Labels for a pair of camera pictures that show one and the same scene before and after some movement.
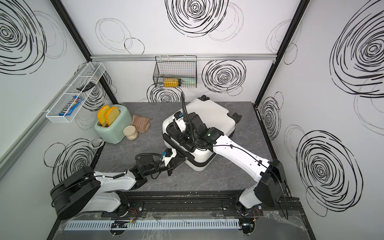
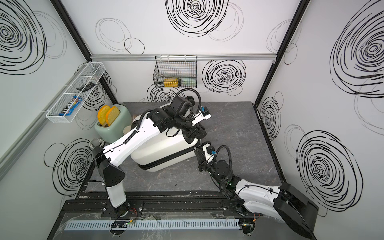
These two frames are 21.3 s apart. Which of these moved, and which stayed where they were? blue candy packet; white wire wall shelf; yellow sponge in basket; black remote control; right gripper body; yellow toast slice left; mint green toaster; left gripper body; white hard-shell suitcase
Moved: white hard-shell suitcase; right gripper body; left gripper body
Stayed: white wire wall shelf; mint green toaster; yellow sponge in basket; black remote control; blue candy packet; yellow toast slice left
